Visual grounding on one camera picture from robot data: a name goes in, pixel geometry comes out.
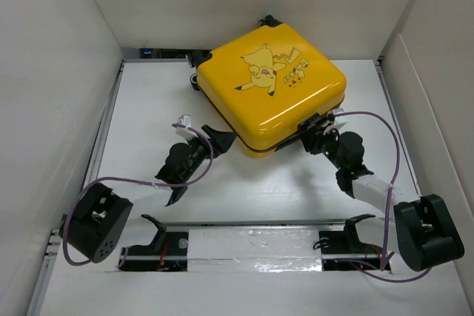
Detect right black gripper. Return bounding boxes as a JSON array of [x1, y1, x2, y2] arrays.
[[298, 123, 345, 170]]

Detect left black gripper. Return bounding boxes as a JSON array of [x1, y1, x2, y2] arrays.
[[181, 125, 234, 181]]

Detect yellow Pikachu suitcase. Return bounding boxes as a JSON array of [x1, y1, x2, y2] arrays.
[[186, 15, 347, 158]]

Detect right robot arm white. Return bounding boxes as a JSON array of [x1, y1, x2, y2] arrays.
[[300, 128, 464, 272]]

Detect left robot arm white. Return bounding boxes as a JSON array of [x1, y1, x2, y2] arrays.
[[59, 123, 237, 266]]

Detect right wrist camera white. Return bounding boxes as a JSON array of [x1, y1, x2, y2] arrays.
[[323, 108, 347, 135]]

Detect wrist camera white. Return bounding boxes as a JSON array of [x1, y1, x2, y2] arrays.
[[323, 108, 347, 135], [172, 115, 195, 141]]

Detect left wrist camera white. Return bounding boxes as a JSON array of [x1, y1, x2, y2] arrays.
[[172, 115, 195, 141]]

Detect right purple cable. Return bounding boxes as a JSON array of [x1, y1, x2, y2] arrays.
[[333, 110, 434, 283]]

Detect purple cable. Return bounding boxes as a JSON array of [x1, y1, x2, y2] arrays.
[[61, 123, 215, 267], [333, 110, 434, 283]]

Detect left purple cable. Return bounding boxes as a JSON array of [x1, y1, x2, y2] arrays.
[[61, 123, 215, 267]]

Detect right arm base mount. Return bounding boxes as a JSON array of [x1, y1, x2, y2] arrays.
[[313, 214, 381, 272]]

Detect aluminium front rail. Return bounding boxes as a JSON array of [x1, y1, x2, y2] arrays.
[[110, 217, 398, 263]]

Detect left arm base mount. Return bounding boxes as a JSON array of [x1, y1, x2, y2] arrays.
[[118, 214, 189, 272]]

